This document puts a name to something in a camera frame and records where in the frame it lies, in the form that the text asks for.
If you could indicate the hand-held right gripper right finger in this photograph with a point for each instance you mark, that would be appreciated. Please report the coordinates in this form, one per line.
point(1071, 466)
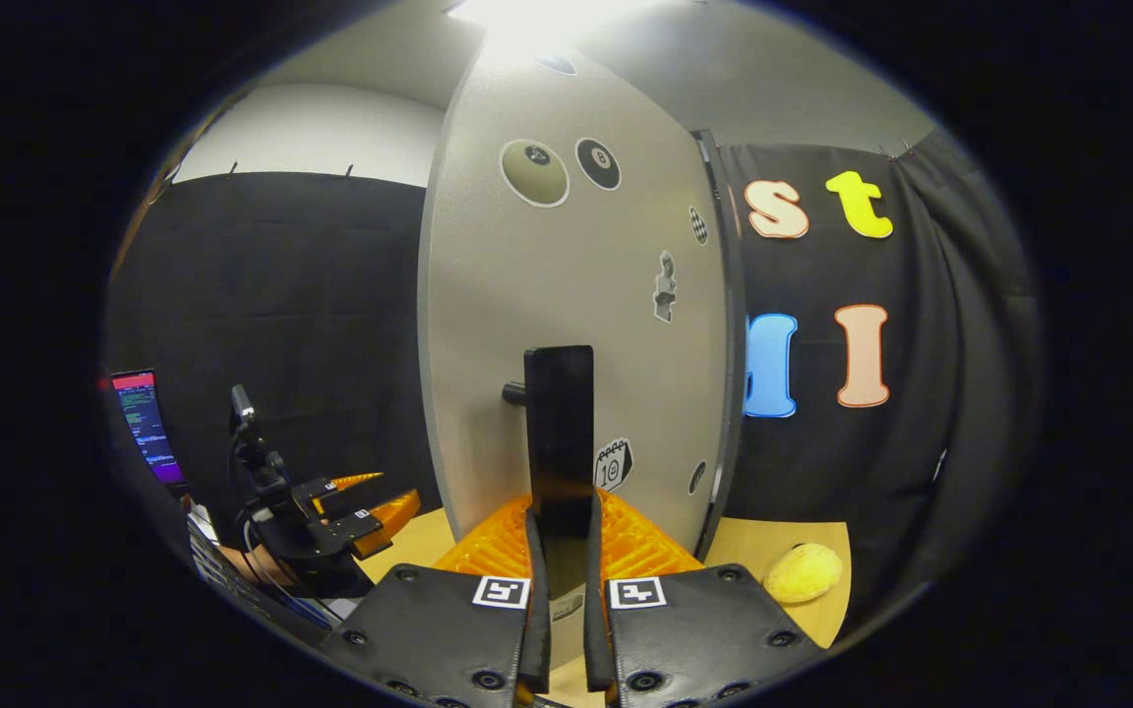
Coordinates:
point(598, 639)

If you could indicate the black backdrop cloth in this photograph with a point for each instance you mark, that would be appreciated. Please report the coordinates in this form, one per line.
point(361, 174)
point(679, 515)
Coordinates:
point(330, 295)

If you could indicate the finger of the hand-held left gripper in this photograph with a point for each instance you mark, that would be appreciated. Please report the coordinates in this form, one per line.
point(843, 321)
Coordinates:
point(380, 521)
point(340, 489)

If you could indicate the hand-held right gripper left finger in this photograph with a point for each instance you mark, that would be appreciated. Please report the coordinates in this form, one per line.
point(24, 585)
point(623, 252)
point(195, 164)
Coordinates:
point(537, 639)

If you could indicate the computer monitor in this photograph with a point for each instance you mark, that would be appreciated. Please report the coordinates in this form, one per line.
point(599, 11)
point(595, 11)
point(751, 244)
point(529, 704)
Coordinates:
point(144, 423)

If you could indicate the long ceiling light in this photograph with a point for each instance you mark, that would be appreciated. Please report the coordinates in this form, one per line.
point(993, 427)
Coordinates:
point(537, 20)

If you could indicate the white cabinet door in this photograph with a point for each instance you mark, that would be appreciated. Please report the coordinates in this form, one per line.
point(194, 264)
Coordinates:
point(527, 275)

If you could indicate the dark grey cabinet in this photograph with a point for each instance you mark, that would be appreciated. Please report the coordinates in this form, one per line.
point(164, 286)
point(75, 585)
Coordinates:
point(732, 295)

